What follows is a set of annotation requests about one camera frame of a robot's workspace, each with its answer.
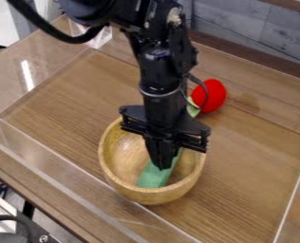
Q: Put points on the brown wooden bowl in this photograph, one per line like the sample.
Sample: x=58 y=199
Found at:
x=122 y=159

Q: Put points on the clear acrylic front wall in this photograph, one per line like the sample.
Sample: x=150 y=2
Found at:
x=78 y=200

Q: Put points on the black device at corner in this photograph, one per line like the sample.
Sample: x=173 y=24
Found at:
x=30 y=233

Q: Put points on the clear acrylic corner bracket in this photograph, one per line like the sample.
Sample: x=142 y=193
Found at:
x=100 y=40

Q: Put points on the green rectangular stick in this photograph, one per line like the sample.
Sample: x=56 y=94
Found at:
x=153 y=177

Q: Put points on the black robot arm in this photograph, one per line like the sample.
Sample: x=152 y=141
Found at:
x=154 y=25

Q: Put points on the red toy strawberry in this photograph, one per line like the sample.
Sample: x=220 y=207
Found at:
x=207 y=97

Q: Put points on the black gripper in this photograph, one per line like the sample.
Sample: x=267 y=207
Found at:
x=166 y=126

